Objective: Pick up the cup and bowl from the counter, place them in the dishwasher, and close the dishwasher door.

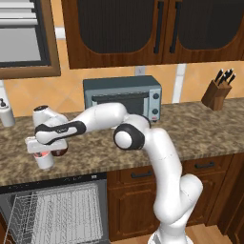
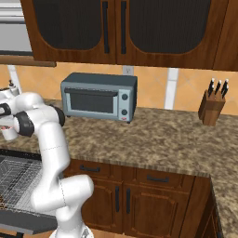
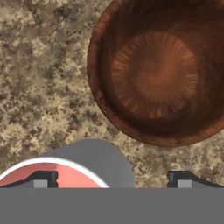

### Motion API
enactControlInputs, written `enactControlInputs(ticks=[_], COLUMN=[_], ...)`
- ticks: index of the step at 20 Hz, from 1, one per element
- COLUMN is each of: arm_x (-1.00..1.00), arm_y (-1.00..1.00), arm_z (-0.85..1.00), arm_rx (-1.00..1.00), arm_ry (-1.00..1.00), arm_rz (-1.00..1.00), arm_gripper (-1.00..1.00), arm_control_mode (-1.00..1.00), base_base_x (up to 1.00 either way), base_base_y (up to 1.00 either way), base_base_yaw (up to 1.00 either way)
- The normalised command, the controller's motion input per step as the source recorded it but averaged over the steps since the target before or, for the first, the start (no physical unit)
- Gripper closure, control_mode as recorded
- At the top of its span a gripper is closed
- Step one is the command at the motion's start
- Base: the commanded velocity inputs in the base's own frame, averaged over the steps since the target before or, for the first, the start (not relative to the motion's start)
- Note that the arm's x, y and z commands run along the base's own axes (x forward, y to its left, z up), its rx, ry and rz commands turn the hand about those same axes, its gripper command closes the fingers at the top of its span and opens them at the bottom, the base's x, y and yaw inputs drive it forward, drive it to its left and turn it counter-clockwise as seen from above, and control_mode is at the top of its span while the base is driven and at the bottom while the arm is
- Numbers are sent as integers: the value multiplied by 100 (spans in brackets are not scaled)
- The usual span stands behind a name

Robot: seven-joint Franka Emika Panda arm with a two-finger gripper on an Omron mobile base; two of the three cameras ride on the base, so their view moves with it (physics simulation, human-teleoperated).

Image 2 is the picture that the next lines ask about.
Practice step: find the wooden knife block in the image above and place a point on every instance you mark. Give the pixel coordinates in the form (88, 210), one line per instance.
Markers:
(212, 108)

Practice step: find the grey toaster oven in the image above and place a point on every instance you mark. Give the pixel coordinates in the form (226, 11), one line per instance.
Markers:
(93, 99)

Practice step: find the wooden cupboard side panel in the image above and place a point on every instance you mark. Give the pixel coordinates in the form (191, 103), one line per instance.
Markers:
(227, 37)

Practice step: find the wooden corner cupboard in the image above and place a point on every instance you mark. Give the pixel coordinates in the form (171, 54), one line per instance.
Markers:
(210, 217)

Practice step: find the wooden drawer front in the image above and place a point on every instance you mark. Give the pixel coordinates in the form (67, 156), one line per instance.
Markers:
(179, 179)
(105, 169)

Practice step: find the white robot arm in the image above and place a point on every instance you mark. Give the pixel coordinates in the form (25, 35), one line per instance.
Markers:
(52, 148)

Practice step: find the white wall socket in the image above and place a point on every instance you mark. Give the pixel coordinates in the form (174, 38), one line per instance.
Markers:
(128, 70)

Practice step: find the dark grey dishwasher door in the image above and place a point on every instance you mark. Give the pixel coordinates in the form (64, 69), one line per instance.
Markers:
(24, 220)

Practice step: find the wooden shelf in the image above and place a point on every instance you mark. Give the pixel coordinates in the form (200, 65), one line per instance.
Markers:
(24, 60)

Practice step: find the white cup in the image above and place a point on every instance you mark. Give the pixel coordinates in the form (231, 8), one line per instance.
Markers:
(10, 134)

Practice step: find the silver range hood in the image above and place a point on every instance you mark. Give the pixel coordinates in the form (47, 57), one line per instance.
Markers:
(12, 34)

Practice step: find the wooden glass-front cupboard door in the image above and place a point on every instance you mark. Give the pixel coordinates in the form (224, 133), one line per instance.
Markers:
(170, 31)
(68, 28)

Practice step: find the wooden lower cupboard door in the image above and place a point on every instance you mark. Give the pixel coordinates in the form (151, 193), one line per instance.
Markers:
(155, 214)
(102, 204)

